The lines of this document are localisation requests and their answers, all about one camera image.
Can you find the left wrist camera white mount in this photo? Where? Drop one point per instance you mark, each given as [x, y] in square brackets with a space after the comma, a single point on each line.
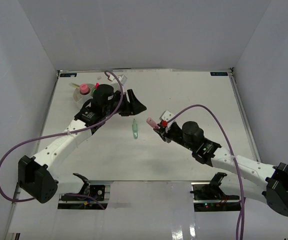
[122, 79]

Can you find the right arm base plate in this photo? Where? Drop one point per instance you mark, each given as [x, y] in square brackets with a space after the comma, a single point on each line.
[207, 199]

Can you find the pink capped crayon tube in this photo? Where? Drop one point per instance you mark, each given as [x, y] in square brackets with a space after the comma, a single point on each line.
[84, 89]

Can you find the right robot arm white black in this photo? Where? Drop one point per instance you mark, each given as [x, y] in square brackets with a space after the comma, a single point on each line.
[265, 183]

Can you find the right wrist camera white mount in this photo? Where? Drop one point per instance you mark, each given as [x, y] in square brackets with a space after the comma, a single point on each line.
[166, 120]

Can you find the white round divided organizer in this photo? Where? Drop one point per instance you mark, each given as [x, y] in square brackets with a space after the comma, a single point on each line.
[81, 99]

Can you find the pink translucent highlighter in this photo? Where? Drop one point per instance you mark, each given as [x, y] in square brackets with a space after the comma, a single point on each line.
[152, 123]

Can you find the mint green highlighter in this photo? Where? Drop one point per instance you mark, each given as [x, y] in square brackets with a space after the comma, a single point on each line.
[135, 130]

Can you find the left blue table label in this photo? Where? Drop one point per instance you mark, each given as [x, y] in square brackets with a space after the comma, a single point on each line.
[67, 75]

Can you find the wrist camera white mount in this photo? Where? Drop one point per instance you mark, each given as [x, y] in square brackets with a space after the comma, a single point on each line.
[166, 120]
[122, 79]

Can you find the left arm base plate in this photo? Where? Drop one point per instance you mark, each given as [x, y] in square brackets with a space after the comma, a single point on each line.
[98, 199]

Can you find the blue table label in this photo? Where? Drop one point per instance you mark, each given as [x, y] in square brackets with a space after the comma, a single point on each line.
[218, 74]
[67, 75]

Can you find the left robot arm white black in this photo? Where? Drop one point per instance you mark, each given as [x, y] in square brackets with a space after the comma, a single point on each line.
[37, 174]

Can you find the yellow pen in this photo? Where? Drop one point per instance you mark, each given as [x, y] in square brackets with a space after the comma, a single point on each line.
[74, 85]

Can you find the right blue table label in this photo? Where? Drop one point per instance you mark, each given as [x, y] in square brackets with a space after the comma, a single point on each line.
[218, 74]

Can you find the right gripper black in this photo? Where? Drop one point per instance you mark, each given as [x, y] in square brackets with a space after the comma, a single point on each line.
[165, 135]

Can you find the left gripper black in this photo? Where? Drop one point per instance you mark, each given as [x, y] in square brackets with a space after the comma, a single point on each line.
[136, 107]

